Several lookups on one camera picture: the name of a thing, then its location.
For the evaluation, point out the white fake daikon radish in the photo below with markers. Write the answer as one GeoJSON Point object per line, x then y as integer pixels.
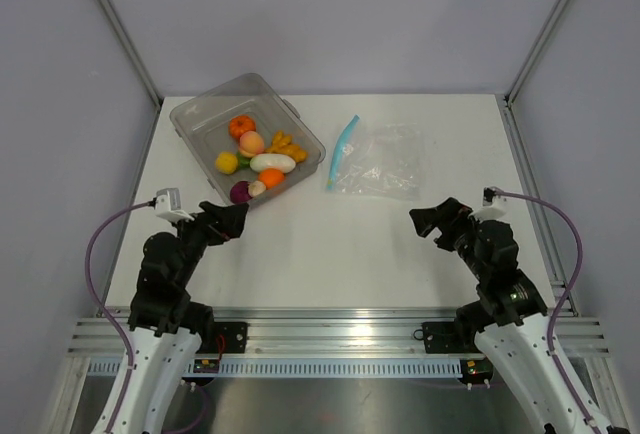
{"type": "Point", "coordinates": [281, 162]}

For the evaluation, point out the red-orange fake pepper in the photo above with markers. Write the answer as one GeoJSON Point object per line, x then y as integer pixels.
{"type": "Point", "coordinates": [239, 125]}

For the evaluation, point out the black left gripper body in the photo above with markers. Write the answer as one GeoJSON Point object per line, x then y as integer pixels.
{"type": "Point", "coordinates": [197, 235]}

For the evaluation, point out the black right mount plate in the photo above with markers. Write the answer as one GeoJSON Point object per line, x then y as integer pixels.
{"type": "Point", "coordinates": [443, 337]}

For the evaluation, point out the green fake leaf piece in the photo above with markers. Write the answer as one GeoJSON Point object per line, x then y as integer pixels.
{"type": "Point", "coordinates": [243, 162]}

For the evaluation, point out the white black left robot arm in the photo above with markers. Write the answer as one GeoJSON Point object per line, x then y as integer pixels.
{"type": "Point", "coordinates": [166, 328]}

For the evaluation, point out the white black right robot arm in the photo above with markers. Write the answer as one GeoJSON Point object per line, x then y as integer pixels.
{"type": "Point", "coordinates": [510, 323]}

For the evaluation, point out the black mount plate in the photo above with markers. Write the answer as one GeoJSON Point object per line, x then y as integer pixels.
{"type": "Point", "coordinates": [443, 337]}
{"type": "Point", "coordinates": [227, 337]}

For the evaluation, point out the purple fake fruit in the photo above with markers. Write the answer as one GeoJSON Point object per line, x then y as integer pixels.
{"type": "Point", "coordinates": [239, 193]}

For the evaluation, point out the orange fake orange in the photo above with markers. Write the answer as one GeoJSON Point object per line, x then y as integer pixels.
{"type": "Point", "coordinates": [271, 177]}

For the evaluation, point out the left aluminium frame post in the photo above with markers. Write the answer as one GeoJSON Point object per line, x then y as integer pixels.
{"type": "Point", "coordinates": [117, 27]}

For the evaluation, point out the aluminium frame post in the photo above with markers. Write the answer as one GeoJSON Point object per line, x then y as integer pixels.
{"type": "Point", "coordinates": [117, 27]}
{"type": "Point", "coordinates": [537, 49]}

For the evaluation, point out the right aluminium frame post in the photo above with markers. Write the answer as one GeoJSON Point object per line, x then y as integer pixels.
{"type": "Point", "coordinates": [537, 49]}

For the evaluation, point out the clear zip top bag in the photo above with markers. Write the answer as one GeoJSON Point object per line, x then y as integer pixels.
{"type": "Point", "coordinates": [384, 161]}

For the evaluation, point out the pink fake peach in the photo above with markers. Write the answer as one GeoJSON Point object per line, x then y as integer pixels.
{"type": "Point", "coordinates": [251, 144]}

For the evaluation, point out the clear grey plastic container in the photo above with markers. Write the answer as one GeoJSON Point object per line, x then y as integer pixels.
{"type": "Point", "coordinates": [202, 124]}

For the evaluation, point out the yellow-orange fake pretzel cluster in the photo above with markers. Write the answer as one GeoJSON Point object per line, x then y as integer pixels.
{"type": "Point", "coordinates": [283, 144]}

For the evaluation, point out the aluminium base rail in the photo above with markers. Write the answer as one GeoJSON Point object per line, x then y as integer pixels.
{"type": "Point", "coordinates": [340, 333]}

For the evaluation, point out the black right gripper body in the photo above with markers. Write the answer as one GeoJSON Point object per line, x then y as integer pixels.
{"type": "Point", "coordinates": [461, 225]}

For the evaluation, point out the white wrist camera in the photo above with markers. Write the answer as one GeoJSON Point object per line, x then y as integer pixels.
{"type": "Point", "coordinates": [167, 206]}
{"type": "Point", "coordinates": [494, 205]}

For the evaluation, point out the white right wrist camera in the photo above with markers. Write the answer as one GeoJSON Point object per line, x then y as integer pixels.
{"type": "Point", "coordinates": [494, 205]}

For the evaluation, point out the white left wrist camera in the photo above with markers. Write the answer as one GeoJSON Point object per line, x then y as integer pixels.
{"type": "Point", "coordinates": [167, 206]}

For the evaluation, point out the yellow fake pear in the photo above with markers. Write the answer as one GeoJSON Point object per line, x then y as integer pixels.
{"type": "Point", "coordinates": [226, 163]}

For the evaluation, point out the white slotted cable duct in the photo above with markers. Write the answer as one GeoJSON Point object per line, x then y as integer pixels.
{"type": "Point", "coordinates": [328, 368]}

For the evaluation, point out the black left mount plate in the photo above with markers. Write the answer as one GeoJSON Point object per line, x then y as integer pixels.
{"type": "Point", "coordinates": [227, 337]}

